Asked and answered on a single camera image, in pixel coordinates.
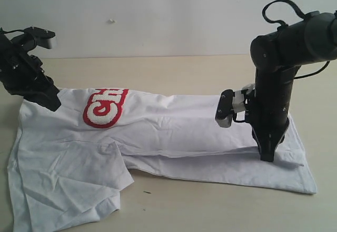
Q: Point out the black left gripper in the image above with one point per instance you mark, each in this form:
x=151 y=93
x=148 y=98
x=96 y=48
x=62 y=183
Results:
x=22 y=73

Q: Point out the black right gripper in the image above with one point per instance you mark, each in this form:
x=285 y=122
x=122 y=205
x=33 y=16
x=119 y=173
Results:
x=268 y=110

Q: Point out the white t-shirt red lettering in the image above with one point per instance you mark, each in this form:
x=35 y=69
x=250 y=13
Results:
x=68 y=167

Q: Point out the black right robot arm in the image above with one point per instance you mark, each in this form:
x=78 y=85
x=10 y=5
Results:
x=277 y=57

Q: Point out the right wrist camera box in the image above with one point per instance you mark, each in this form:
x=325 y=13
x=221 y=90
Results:
x=224 y=112

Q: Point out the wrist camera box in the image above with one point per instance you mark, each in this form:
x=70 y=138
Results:
x=224 y=112
x=39 y=37

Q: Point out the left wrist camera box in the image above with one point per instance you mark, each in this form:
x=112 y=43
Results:
x=39 y=37

